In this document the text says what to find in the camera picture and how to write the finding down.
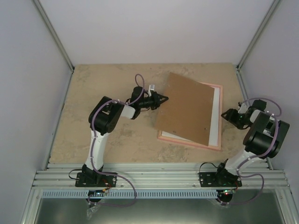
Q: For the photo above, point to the blue grey cable duct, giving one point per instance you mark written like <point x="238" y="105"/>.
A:
<point x="130" y="194"/>

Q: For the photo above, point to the white paper sheet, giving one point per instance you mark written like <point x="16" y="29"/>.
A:
<point x="216" y="116"/>

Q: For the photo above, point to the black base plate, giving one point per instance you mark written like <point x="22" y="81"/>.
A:
<point x="209" y="179"/>
<point x="95" y="180"/>

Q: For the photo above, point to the brown backing board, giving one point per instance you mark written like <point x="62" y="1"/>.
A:
<point x="188" y="111"/>

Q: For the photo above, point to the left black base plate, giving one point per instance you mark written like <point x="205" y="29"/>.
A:
<point x="95" y="180"/>

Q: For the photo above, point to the right corner aluminium post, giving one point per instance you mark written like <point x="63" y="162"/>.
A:
<point x="265" y="21"/>

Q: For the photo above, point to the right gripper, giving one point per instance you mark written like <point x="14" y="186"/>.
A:
<point x="231" y="113"/>

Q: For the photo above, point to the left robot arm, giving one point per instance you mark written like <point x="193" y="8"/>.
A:
<point x="103" y="120"/>

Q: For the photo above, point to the aluminium rail base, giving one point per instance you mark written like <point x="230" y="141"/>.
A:
<point x="161" y="176"/>

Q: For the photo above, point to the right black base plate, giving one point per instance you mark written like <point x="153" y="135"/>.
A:
<point x="209" y="179"/>

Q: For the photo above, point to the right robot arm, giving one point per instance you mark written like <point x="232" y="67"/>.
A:
<point x="265" y="136"/>

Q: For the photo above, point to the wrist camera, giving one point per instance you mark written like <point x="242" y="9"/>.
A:
<point x="242" y="108"/>
<point x="151" y="88"/>

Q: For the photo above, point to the pink picture frame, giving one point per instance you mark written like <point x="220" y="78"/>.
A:
<point x="187" y="142"/>

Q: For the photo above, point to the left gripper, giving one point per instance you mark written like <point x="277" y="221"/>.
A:
<point x="156" y="102"/>

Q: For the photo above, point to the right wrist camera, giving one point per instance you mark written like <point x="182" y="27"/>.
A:
<point x="242" y="108"/>

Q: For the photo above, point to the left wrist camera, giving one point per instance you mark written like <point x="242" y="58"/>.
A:
<point x="151" y="88"/>

